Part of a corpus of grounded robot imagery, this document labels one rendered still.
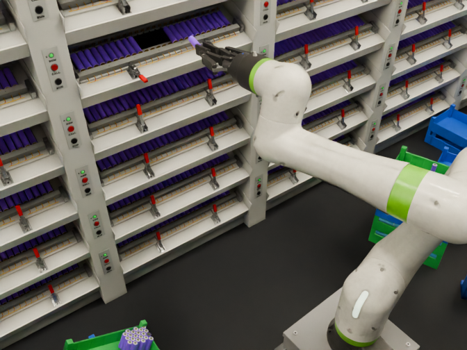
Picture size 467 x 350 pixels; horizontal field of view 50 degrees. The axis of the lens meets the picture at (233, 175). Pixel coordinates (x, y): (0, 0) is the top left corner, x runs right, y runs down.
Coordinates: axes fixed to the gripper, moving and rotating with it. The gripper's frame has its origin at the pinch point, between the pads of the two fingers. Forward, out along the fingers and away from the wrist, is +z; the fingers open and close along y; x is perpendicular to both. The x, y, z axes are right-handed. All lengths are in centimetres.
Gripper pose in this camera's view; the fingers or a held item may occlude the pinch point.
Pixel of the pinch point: (206, 51)
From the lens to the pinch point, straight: 142.9
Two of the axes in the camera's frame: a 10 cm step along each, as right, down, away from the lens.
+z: -5.7, -4.2, 7.1
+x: -0.9, -8.3, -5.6
